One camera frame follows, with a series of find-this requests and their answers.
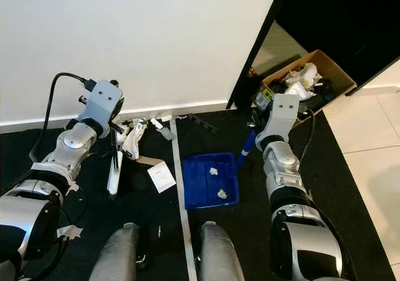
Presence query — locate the tape-wrapped hand broom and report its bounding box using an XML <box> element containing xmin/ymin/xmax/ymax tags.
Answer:
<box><xmin>106</xmin><ymin>131</ymin><xmax>124</xmax><ymax>196</ymax></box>

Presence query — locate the blue dustpan with handle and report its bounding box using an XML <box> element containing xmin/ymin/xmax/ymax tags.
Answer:
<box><xmin>182</xmin><ymin>130</ymin><xmax>258</xmax><ymax>210</ymax></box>

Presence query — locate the black floor mat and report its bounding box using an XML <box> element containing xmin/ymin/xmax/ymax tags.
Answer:
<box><xmin>0</xmin><ymin>109</ymin><xmax>398</xmax><ymax>281</ymax></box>

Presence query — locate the white printed plastic pouch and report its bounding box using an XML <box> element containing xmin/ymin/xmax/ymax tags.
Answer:
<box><xmin>122</xmin><ymin>122</ymin><xmax>149</xmax><ymax>160</ymax></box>

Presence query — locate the brown cardboard strip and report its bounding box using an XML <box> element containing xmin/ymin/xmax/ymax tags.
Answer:
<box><xmin>134</xmin><ymin>155</ymin><xmax>163</xmax><ymax>167</ymax></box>

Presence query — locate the clear plastic case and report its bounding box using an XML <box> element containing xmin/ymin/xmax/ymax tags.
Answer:
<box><xmin>158</xmin><ymin>126</ymin><xmax>174</xmax><ymax>141</ymax></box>

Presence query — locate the black toothed plastic strip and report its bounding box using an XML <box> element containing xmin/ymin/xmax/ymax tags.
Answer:
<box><xmin>184</xmin><ymin>114</ymin><xmax>219</xmax><ymax>134</ymax></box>

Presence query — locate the crumpled white paper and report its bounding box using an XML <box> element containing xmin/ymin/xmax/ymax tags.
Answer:
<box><xmin>284</xmin><ymin>62</ymin><xmax>323</xmax><ymax>94</ymax></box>

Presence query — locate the white paper card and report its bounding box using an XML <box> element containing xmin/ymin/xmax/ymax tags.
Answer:
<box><xmin>147</xmin><ymin>161</ymin><xmax>177</xmax><ymax>193</ymax></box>

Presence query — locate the white baseboard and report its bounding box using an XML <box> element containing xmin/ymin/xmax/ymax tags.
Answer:
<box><xmin>0</xmin><ymin>100</ymin><xmax>229</xmax><ymax>134</ymax></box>

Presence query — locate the cardboard box with rubbish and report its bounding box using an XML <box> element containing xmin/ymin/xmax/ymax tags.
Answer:
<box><xmin>253</xmin><ymin>49</ymin><xmax>357</xmax><ymax>110</ymax></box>

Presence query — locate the grey left robot leg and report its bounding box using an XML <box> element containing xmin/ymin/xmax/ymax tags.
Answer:
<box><xmin>89</xmin><ymin>222</ymin><xmax>141</xmax><ymax>281</ymax></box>

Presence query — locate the grey robot leg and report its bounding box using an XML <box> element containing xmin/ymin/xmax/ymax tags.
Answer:
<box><xmin>197</xmin><ymin>222</ymin><xmax>246</xmax><ymax>281</ymax></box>
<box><xmin>89</xmin><ymin>222</ymin><xmax>141</xmax><ymax>281</ymax></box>

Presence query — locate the black door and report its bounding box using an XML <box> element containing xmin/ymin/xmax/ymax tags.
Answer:
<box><xmin>275</xmin><ymin>0</ymin><xmax>400</xmax><ymax>94</ymax></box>

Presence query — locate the grey tape strip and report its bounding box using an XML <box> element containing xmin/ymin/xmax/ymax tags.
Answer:
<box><xmin>167</xmin><ymin>119</ymin><xmax>199</xmax><ymax>281</ymax></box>

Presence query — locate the grey right robot leg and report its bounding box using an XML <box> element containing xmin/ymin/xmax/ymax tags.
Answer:
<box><xmin>197</xmin><ymin>222</ymin><xmax>246</xmax><ymax>281</ymax></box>

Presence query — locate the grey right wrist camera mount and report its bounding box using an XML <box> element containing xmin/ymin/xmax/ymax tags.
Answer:
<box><xmin>255</xmin><ymin>94</ymin><xmax>301</xmax><ymax>150</ymax></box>

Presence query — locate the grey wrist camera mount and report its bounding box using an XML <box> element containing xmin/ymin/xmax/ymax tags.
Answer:
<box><xmin>255</xmin><ymin>94</ymin><xmax>301</xmax><ymax>150</ymax></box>
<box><xmin>78</xmin><ymin>79</ymin><xmax>124</xmax><ymax>138</ymax></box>

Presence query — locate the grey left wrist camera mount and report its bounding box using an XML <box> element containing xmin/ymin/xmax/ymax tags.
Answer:
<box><xmin>78</xmin><ymin>79</ymin><xmax>124</xmax><ymax>138</ymax></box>

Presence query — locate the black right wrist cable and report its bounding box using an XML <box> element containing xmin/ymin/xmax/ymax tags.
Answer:
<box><xmin>300</xmin><ymin>106</ymin><xmax>316</xmax><ymax>163</ymax></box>

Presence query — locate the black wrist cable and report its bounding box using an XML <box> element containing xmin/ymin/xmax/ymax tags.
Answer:
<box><xmin>300</xmin><ymin>106</ymin><xmax>316</xmax><ymax>163</ymax></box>
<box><xmin>42</xmin><ymin>72</ymin><xmax>98</xmax><ymax>182</ymax></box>

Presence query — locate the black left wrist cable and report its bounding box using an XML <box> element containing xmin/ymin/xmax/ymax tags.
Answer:
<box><xmin>42</xmin><ymin>72</ymin><xmax>98</xmax><ymax>182</ymax></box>

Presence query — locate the black door frame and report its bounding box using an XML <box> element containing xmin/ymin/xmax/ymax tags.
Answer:
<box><xmin>227</xmin><ymin>0</ymin><xmax>294</xmax><ymax>110</ymax></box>

